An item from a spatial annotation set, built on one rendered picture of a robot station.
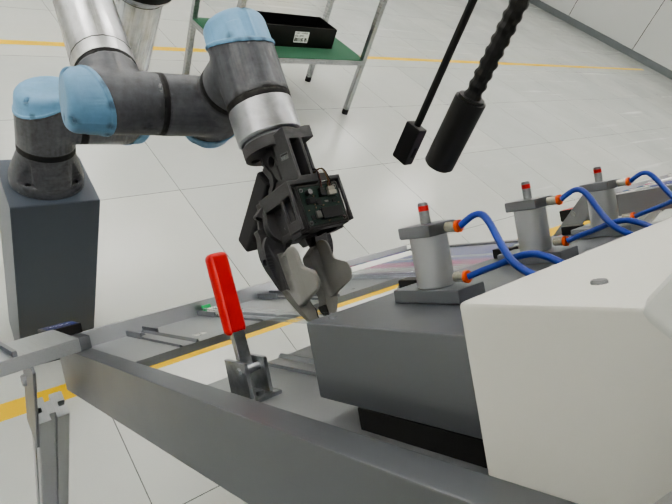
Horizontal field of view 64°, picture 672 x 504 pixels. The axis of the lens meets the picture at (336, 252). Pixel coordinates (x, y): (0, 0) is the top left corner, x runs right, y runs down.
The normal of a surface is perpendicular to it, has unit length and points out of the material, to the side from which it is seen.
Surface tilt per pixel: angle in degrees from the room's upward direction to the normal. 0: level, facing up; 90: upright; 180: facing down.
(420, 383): 90
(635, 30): 90
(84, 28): 35
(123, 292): 0
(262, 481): 90
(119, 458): 0
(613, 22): 90
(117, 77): 17
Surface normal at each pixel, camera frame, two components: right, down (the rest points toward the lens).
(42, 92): 0.19, -0.72
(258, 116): -0.11, -0.06
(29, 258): 0.53, 0.66
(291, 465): -0.76, 0.19
